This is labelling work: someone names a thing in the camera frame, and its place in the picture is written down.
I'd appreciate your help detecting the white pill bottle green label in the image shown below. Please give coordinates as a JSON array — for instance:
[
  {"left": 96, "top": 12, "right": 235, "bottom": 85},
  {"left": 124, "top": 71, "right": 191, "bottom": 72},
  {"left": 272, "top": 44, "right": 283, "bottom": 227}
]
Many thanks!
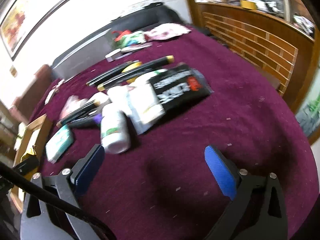
[{"left": 100, "top": 103, "right": 131, "bottom": 154}]

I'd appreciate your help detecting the black marker yellow end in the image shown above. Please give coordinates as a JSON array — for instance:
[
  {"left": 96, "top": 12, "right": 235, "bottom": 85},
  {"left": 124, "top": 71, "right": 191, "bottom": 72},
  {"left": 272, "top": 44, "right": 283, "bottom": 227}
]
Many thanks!
[{"left": 97, "top": 55, "right": 175, "bottom": 92}]

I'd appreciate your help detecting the black crab snack packet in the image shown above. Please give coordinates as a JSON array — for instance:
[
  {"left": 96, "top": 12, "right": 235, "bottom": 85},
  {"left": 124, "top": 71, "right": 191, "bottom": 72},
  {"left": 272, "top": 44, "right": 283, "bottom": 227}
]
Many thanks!
[{"left": 149, "top": 63, "right": 213, "bottom": 112}]

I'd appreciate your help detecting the white power adapter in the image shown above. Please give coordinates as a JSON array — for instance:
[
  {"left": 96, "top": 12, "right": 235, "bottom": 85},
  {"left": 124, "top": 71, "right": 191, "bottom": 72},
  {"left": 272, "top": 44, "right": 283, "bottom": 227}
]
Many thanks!
[{"left": 107, "top": 82, "right": 165, "bottom": 135}]

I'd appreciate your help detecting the yellow round jar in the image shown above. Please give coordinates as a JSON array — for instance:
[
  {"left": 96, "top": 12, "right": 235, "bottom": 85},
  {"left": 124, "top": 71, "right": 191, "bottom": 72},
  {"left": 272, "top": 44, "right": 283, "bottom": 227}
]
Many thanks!
[{"left": 121, "top": 61, "right": 143, "bottom": 84}]

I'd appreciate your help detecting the teal tissue pack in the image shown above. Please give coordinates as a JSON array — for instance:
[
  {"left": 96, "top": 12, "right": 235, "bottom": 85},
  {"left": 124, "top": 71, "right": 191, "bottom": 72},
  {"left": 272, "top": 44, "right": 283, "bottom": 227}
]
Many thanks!
[{"left": 46, "top": 125, "right": 74, "bottom": 164}]

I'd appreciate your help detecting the cardboard tray box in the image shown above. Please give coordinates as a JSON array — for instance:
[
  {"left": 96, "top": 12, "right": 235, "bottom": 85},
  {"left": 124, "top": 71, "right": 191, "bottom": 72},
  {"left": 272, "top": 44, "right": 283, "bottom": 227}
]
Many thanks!
[{"left": 10, "top": 114, "right": 52, "bottom": 213}]

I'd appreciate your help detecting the white key fob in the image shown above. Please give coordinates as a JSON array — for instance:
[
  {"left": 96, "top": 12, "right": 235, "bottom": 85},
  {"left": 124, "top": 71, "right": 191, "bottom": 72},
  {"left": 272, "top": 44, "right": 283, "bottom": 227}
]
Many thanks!
[{"left": 44, "top": 79, "right": 65, "bottom": 105}]

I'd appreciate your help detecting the black marker green cap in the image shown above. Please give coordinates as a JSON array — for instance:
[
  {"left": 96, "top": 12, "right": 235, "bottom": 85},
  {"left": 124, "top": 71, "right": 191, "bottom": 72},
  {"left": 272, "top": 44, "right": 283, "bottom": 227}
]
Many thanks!
[{"left": 56, "top": 99, "right": 110, "bottom": 128}]

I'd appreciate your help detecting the maroon bed cover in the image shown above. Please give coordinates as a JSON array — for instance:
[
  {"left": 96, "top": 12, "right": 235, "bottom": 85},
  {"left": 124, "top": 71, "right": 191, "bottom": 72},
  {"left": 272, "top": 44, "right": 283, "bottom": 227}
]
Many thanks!
[{"left": 27, "top": 26, "right": 320, "bottom": 240}]

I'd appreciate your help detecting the small white charger block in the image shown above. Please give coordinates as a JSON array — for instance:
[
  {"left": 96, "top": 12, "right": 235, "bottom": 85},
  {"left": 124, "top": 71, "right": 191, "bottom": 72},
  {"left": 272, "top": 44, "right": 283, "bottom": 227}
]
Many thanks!
[{"left": 105, "top": 49, "right": 122, "bottom": 62}]

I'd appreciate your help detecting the green plastic bag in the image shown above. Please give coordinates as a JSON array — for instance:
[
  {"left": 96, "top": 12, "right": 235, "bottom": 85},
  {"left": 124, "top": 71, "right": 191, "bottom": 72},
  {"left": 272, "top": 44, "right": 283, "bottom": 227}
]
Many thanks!
[{"left": 113, "top": 30, "right": 146, "bottom": 49}]

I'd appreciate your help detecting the purple foil packet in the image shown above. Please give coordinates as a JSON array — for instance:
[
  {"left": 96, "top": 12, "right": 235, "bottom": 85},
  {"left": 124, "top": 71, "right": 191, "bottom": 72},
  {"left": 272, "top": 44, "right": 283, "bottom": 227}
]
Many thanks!
[{"left": 120, "top": 42, "right": 152, "bottom": 54}]

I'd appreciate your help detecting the pink white cloth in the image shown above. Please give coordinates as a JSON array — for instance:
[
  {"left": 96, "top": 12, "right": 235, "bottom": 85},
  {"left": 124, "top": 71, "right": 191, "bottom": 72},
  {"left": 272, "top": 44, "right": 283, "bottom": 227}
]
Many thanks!
[{"left": 144, "top": 23, "right": 191, "bottom": 41}]

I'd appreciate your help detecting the framed horse painting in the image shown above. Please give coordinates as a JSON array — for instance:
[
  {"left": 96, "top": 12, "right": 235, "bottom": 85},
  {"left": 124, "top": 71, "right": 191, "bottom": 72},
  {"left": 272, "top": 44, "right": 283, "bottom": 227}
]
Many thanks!
[{"left": 1, "top": 0, "right": 70, "bottom": 61}]

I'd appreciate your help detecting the black leather sofa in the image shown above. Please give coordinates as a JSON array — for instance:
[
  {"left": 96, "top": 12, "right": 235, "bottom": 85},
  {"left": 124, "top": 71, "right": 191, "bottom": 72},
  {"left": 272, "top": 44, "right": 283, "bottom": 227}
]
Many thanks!
[{"left": 51, "top": 2, "right": 184, "bottom": 68}]

